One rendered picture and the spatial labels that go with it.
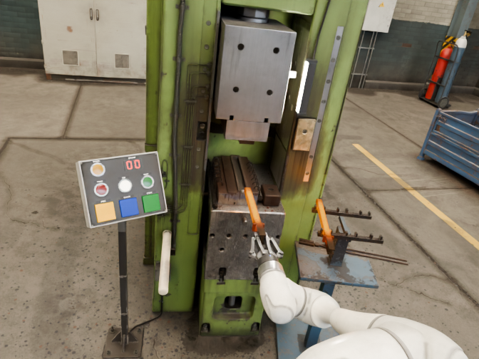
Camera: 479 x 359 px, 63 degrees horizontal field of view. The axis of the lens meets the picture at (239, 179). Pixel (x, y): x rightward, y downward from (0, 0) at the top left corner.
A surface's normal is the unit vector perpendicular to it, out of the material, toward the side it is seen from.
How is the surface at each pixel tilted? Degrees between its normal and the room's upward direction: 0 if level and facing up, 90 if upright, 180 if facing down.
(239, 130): 90
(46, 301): 0
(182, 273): 90
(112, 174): 60
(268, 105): 90
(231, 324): 89
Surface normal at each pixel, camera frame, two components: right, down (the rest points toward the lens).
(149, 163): 0.51, -0.04
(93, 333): 0.12, -0.88
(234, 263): 0.11, 0.48
